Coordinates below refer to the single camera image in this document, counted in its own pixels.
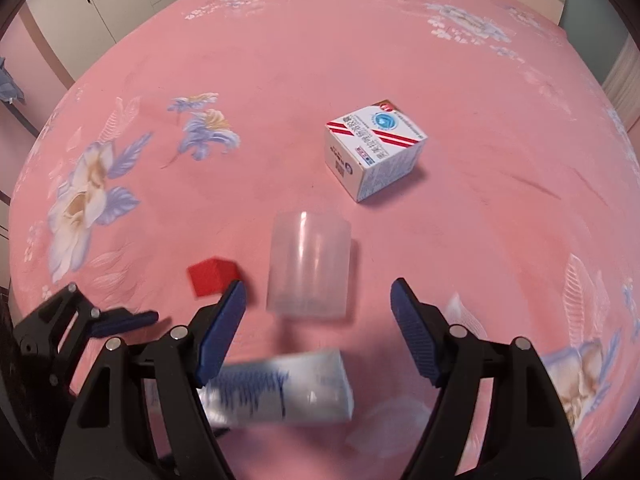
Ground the pale curtain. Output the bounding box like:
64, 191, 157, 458
602, 35, 640, 133

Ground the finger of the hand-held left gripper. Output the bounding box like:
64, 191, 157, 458
12, 282, 160, 387

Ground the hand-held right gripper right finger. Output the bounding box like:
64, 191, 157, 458
390, 277, 583, 480

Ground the white blue milk carton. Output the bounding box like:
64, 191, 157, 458
197, 349, 355, 427

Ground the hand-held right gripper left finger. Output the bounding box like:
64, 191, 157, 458
52, 280, 247, 480

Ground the blue hanging garment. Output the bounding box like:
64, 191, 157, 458
0, 57, 26, 106

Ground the white red striped box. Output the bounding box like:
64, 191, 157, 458
324, 100, 428, 204

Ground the red cube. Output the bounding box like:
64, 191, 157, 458
187, 257, 240, 298

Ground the clear plastic cup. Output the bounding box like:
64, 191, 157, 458
266, 211, 352, 320

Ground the pink floral bedspread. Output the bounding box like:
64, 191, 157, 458
7, 0, 640, 480

